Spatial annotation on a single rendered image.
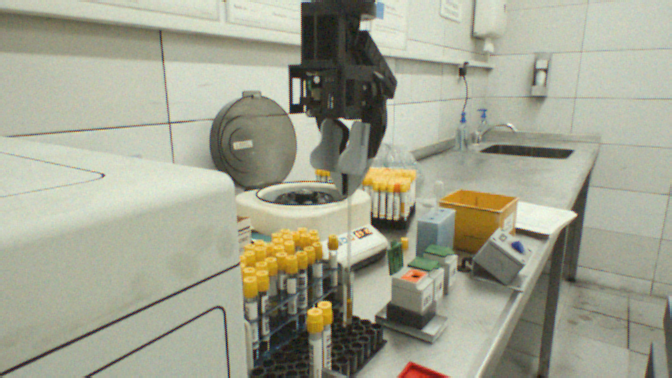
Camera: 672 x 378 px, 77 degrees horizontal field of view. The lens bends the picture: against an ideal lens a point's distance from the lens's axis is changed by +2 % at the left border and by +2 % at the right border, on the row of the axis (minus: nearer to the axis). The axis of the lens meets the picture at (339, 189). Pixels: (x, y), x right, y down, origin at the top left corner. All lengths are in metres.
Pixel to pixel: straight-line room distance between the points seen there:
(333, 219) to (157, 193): 0.63
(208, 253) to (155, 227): 0.03
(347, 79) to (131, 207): 0.31
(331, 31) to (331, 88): 0.06
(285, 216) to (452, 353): 0.35
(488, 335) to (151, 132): 0.71
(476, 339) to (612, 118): 2.39
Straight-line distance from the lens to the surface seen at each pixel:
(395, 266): 0.62
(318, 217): 0.76
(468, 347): 0.62
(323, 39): 0.45
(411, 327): 0.62
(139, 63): 0.92
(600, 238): 3.06
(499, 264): 0.78
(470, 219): 0.90
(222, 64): 1.04
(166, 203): 0.18
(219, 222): 0.19
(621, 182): 2.97
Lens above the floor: 1.21
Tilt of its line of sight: 14 degrees down
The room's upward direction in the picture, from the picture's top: straight up
